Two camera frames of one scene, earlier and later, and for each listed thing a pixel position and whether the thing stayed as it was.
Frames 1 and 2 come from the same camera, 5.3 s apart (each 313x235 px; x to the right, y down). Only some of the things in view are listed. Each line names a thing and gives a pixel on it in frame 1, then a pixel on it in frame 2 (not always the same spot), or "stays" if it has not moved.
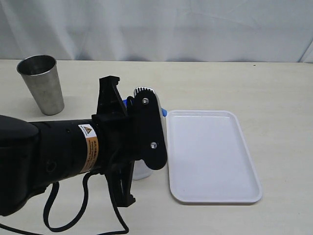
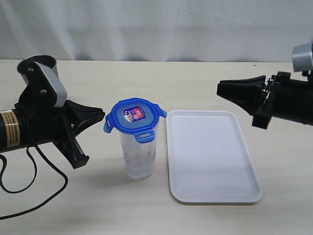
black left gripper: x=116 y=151 to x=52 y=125
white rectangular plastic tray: x=209 y=160 stays
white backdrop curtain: x=248 y=31 stays
